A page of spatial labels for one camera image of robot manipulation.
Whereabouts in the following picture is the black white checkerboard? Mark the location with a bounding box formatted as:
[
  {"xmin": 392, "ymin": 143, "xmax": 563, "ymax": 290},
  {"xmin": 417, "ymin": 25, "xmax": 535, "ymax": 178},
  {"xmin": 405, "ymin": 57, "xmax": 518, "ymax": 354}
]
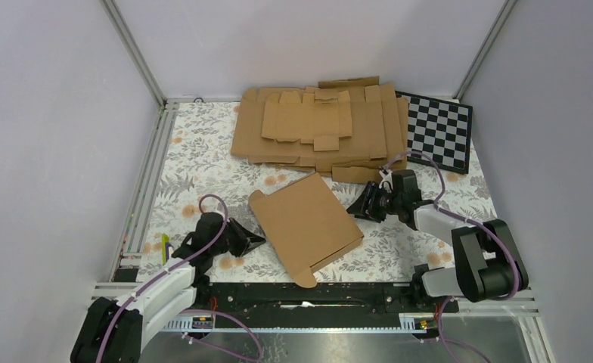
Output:
[{"xmin": 396, "ymin": 91, "xmax": 473, "ymax": 175}]

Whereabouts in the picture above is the brown cardboard box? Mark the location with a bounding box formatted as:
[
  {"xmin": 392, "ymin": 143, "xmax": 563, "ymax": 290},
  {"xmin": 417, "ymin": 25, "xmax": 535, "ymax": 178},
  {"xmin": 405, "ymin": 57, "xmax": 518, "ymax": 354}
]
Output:
[{"xmin": 248, "ymin": 173, "xmax": 364, "ymax": 288}]

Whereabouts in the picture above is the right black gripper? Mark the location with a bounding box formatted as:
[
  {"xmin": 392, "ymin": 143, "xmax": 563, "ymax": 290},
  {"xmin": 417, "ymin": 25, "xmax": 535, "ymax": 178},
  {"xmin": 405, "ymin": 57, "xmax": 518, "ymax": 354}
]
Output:
[{"xmin": 346, "ymin": 181, "xmax": 402, "ymax": 224}]

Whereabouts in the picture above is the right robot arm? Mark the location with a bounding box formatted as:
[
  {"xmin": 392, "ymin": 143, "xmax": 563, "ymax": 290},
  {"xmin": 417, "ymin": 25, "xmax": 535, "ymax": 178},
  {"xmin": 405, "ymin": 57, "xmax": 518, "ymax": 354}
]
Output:
[{"xmin": 347, "ymin": 169, "xmax": 529, "ymax": 312}]

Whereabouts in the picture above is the floral table mat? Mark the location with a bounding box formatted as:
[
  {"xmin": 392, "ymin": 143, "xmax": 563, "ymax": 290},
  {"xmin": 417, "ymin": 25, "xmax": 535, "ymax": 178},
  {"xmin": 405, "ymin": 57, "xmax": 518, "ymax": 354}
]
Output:
[{"xmin": 137, "ymin": 102, "xmax": 497, "ymax": 282}]

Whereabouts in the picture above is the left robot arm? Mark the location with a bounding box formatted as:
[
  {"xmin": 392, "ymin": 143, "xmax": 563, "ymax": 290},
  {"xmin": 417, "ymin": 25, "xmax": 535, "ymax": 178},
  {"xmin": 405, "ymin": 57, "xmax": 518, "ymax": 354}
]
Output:
[{"xmin": 70, "ymin": 212, "xmax": 265, "ymax": 362}]

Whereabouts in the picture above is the yellow green small object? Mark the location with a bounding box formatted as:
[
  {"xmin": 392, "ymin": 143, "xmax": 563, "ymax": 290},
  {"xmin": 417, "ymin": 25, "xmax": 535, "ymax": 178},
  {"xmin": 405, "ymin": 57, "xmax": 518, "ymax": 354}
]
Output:
[{"xmin": 161, "ymin": 234, "xmax": 172, "ymax": 265}]

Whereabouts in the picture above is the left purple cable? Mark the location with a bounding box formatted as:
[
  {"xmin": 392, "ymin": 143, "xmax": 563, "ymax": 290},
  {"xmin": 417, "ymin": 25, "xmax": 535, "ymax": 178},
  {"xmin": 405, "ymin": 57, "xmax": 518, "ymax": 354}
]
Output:
[{"xmin": 93, "ymin": 194, "xmax": 265, "ymax": 363}]

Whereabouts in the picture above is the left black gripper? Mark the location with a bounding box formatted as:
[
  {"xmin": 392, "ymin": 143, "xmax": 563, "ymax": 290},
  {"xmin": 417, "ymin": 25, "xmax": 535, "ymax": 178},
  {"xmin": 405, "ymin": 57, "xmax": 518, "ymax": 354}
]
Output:
[{"xmin": 210, "ymin": 216, "xmax": 265, "ymax": 258}]

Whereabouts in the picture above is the stack of flat cardboard blanks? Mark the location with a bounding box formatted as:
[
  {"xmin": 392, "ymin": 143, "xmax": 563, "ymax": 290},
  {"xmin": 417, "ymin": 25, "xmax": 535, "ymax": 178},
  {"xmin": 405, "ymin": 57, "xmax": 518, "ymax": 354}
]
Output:
[{"xmin": 231, "ymin": 76, "xmax": 411, "ymax": 184}]

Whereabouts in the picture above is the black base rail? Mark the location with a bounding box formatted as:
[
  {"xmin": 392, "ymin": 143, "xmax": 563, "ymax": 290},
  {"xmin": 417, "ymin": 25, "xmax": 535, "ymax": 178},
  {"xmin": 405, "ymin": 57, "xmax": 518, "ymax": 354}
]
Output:
[{"xmin": 193, "ymin": 282, "xmax": 459, "ymax": 330}]

